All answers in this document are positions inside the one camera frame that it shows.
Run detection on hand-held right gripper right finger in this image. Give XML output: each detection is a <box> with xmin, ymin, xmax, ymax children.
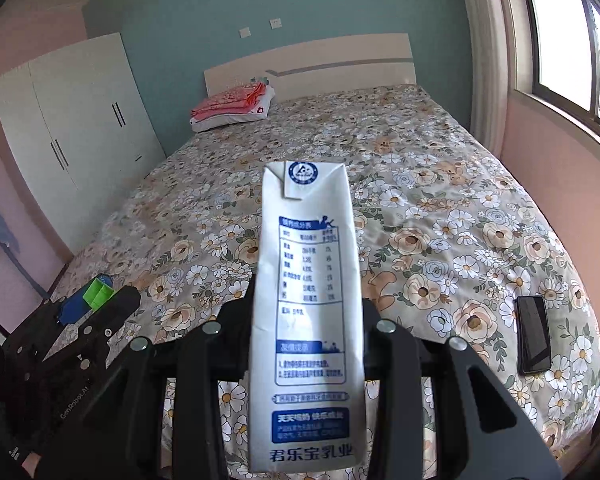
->
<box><xmin>360</xmin><ymin>297</ymin><xmax>566</xmax><ymax>480</ymax></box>

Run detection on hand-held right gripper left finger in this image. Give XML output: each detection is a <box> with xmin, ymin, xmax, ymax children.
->
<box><xmin>72</xmin><ymin>275</ymin><xmax>257</xmax><ymax>480</ymax></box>

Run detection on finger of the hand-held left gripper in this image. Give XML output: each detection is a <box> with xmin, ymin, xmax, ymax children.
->
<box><xmin>76</xmin><ymin>286</ymin><xmax>143</xmax><ymax>367</ymax></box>
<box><xmin>42</xmin><ymin>274</ymin><xmax>117</xmax><ymax>331</ymax></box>

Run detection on small green box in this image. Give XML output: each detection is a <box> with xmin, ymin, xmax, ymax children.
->
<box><xmin>83</xmin><ymin>273</ymin><xmax>116</xmax><ymax>307</ymax></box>

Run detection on white milk carton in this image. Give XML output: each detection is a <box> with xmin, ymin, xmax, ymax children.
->
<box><xmin>248</xmin><ymin>161</ymin><xmax>366</xmax><ymax>475</ymax></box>

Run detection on blue hanging cloth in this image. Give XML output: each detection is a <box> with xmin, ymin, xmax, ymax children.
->
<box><xmin>0</xmin><ymin>177</ymin><xmax>47</xmax><ymax>302</ymax></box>

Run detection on floral bed sheet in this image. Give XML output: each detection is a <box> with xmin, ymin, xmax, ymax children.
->
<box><xmin>45</xmin><ymin>82</ymin><xmax>600</xmax><ymax>480</ymax></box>

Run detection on black smartphone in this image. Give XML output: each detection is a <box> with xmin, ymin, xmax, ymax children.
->
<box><xmin>514</xmin><ymin>295</ymin><xmax>553</xmax><ymax>375</ymax></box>

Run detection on white wardrobe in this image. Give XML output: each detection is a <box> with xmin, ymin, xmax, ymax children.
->
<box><xmin>0</xmin><ymin>32</ymin><xmax>168</xmax><ymax>256</ymax></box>

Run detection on white pillow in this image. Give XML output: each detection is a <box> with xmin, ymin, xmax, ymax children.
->
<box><xmin>190</xmin><ymin>89</ymin><xmax>276</xmax><ymax>134</ymax></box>

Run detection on folded pink blanket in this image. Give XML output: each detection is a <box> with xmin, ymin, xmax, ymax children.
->
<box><xmin>190</xmin><ymin>82</ymin><xmax>269</xmax><ymax>119</ymax></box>

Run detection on window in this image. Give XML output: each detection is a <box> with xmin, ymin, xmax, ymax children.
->
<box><xmin>514</xmin><ymin>0</ymin><xmax>600</xmax><ymax>147</ymax></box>

